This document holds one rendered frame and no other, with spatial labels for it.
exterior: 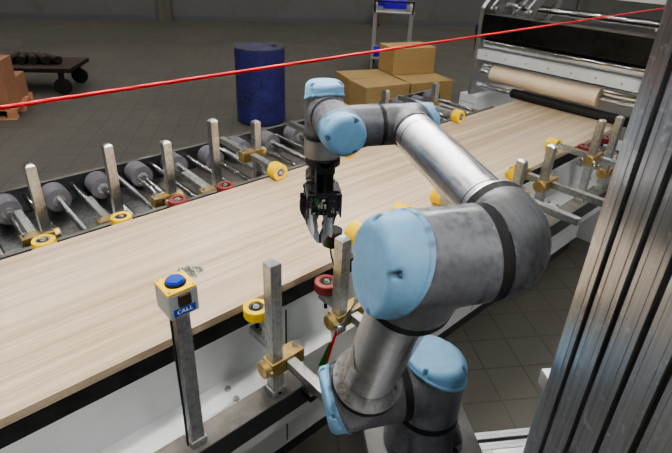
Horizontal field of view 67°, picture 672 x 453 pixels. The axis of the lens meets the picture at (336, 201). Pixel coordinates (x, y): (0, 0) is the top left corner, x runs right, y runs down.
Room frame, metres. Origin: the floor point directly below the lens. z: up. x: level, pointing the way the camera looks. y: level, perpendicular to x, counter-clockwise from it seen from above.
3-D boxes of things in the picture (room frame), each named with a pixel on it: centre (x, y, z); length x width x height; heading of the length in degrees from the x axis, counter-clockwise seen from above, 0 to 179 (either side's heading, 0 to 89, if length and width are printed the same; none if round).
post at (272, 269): (1.09, 0.16, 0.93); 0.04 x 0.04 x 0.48; 43
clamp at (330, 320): (1.27, -0.04, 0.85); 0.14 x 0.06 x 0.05; 133
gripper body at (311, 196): (0.95, 0.03, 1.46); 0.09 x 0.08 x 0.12; 9
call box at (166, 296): (0.91, 0.35, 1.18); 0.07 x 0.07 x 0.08; 43
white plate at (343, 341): (1.22, -0.02, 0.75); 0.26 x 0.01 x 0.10; 133
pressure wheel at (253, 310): (1.22, 0.23, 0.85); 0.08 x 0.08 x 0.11
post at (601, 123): (2.45, -1.30, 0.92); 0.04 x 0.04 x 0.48; 43
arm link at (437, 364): (0.67, -0.18, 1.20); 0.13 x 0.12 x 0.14; 106
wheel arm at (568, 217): (1.95, -0.80, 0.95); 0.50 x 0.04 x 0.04; 43
